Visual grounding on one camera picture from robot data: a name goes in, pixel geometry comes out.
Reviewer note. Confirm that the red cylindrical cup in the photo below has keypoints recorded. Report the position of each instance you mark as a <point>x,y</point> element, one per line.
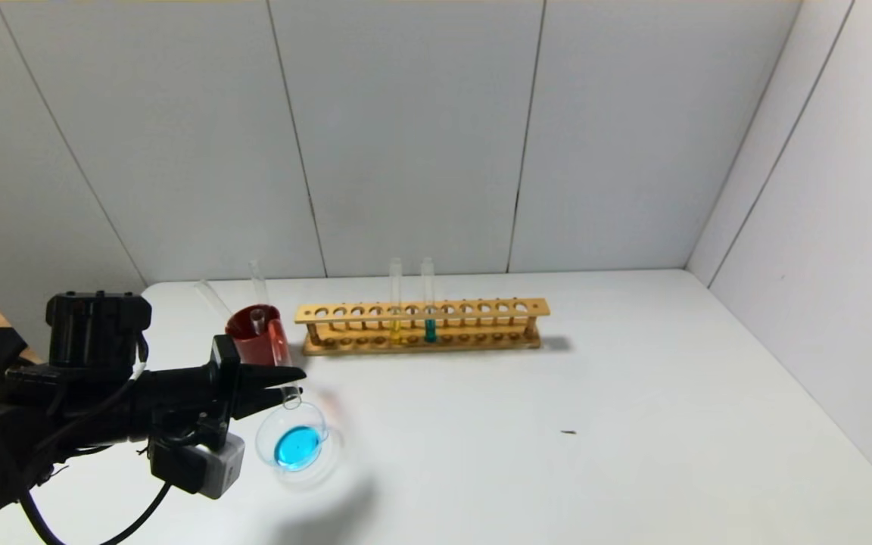
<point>250,348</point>

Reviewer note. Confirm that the clear glass dish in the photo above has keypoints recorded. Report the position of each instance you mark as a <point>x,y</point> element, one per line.
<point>298,446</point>

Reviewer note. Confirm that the empty clear test tube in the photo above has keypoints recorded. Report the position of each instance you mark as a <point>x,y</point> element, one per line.
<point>213,299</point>
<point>259,284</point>

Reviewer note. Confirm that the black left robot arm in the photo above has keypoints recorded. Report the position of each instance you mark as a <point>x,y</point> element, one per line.
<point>95,325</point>

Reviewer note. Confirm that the test tube with yellow pigment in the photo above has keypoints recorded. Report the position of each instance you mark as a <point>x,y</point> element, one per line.
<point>394,331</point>

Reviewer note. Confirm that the test tube with red pigment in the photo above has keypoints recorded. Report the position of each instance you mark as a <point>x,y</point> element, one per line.
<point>281,348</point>

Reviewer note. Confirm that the wooden test tube rack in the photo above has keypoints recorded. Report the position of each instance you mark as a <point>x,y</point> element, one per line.
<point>466,312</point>

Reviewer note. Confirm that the test tube with teal pigment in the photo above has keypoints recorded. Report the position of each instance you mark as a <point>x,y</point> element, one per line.
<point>430,330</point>

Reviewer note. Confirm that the black and white wrist camera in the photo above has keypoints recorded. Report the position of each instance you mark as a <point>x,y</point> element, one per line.
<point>201,465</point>

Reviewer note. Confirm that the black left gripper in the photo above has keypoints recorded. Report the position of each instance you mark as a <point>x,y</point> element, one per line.
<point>224,386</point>

